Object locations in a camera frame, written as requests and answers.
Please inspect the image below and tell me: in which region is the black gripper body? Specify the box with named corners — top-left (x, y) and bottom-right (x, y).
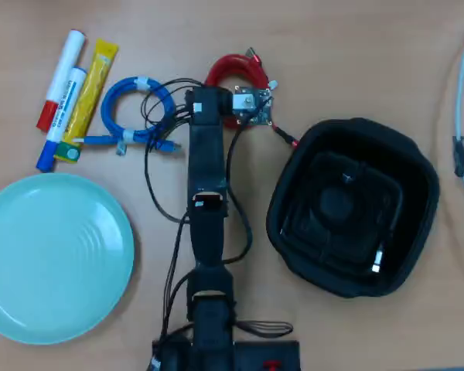
top-left (215, 89), bottom-right (236, 117)

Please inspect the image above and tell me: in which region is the red charging cable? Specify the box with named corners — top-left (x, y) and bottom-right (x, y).
top-left (203, 46), bottom-right (299, 150)

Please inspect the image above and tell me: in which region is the black charging cable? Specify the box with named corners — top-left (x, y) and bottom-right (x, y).
top-left (280, 152), bottom-right (405, 275)

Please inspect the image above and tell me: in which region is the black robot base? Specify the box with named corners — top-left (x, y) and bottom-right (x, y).
top-left (150, 339), bottom-right (302, 371)

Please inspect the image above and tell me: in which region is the black square bowl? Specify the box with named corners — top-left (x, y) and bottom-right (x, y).
top-left (265, 117), bottom-right (441, 298)

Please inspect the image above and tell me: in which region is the yellow stick sachet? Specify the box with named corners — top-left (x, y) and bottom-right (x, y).
top-left (53, 38), bottom-right (120, 164)

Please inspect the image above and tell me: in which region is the white marker blue cap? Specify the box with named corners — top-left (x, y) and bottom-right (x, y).
top-left (36, 66), bottom-right (89, 173)

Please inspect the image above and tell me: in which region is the white marker red cap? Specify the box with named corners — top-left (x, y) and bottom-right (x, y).
top-left (36, 29), bottom-right (88, 132)

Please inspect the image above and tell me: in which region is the light green plate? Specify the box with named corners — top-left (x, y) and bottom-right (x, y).
top-left (0, 172), bottom-right (135, 345)

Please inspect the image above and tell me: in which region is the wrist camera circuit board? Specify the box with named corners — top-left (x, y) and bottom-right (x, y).
top-left (231, 87), bottom-right (275, 128)

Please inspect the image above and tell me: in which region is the blue charging cable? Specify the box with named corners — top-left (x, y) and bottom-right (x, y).
top-left (73, 76), bottom-right (183, 157)

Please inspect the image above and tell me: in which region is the black cable tie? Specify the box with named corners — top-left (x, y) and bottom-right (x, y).
top-left (452, 134), bottom-right (464, 179)

